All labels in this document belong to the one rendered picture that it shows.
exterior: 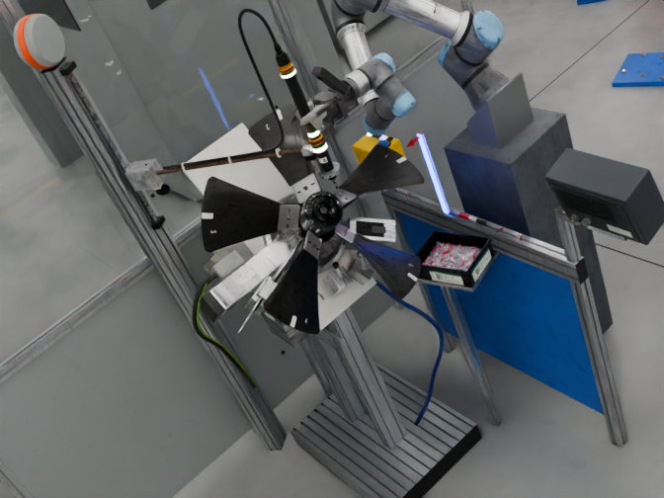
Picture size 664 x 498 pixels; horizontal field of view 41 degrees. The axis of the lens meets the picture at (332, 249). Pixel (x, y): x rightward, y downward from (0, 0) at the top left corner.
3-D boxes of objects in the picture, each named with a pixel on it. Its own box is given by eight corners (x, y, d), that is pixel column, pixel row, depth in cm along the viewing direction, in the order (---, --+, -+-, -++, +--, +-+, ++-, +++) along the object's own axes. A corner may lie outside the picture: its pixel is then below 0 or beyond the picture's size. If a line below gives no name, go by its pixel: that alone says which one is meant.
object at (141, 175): (132, 194, 291) (121, 173, 286) (141, 181, 296) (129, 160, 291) (159, 190, 287) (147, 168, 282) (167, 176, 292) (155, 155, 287)
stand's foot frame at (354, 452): (296, 444, 366) (290, 431, 362) (376, 372, 382) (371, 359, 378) (395, 523, 320) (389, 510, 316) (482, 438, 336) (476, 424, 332)
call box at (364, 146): (360, 169, 325) (350, 144, 319) (379, 153, 328) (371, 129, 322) (388, 179, 313) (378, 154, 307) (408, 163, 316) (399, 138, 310)
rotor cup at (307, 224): (283, 227, 273) (290, 214, 261) (306, 190, 278) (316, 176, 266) (322, 253, 274) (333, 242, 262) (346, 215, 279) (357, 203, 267)
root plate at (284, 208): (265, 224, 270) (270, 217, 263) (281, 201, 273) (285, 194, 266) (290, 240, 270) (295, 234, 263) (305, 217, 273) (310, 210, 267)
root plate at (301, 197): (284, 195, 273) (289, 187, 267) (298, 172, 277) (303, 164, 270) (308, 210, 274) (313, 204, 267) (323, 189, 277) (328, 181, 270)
